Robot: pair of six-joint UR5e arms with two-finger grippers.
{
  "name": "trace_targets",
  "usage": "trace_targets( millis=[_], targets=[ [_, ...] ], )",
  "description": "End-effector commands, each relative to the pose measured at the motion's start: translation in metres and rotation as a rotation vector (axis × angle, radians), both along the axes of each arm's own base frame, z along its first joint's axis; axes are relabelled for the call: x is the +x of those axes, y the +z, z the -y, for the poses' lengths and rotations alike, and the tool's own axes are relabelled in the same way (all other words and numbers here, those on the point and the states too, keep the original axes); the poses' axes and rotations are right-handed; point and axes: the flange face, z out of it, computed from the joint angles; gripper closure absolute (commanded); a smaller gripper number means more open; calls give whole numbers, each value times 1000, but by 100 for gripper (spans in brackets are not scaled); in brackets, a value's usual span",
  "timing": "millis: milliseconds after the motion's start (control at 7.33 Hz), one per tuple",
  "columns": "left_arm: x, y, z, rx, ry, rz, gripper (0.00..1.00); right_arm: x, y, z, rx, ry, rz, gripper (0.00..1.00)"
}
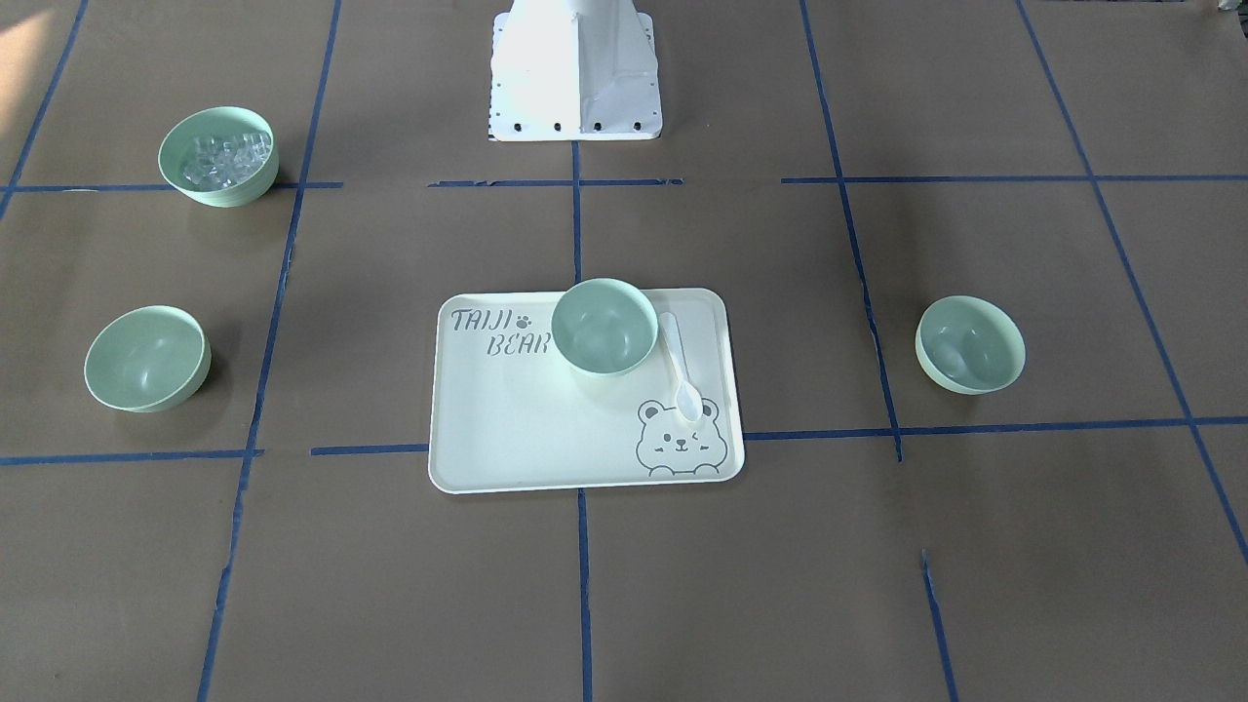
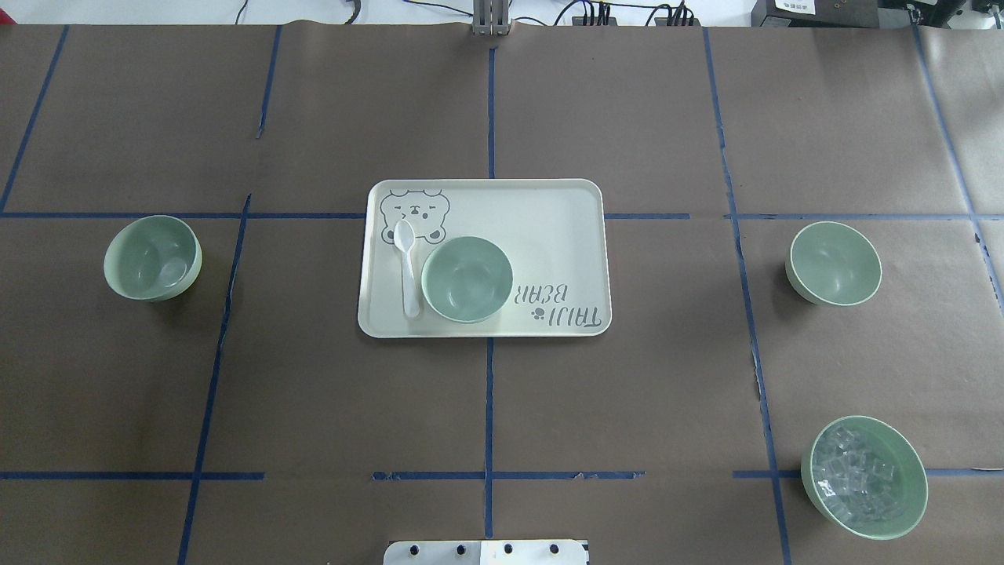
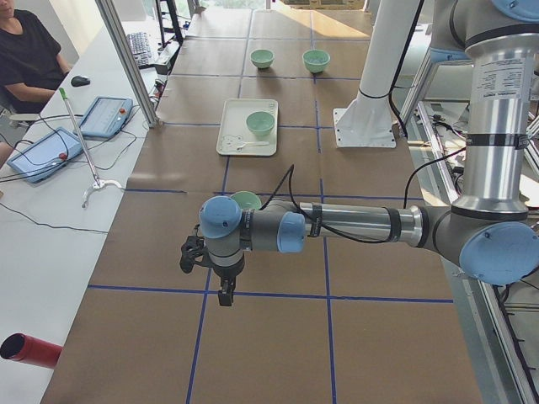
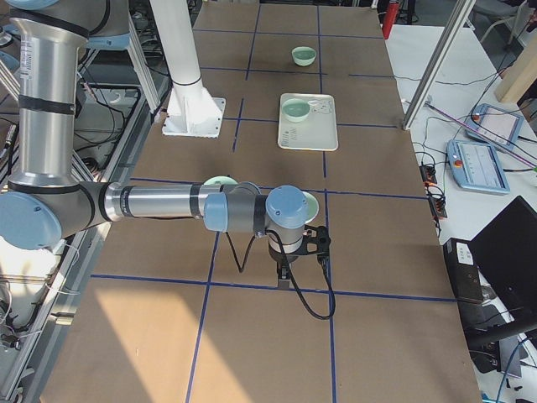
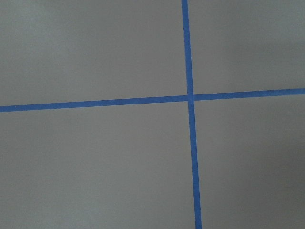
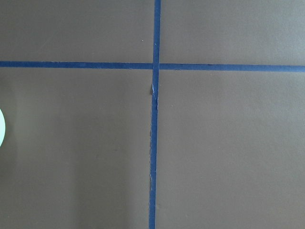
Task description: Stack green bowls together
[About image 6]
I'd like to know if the green bowl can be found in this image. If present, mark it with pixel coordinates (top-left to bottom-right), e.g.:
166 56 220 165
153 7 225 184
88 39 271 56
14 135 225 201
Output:
0 110 6 146

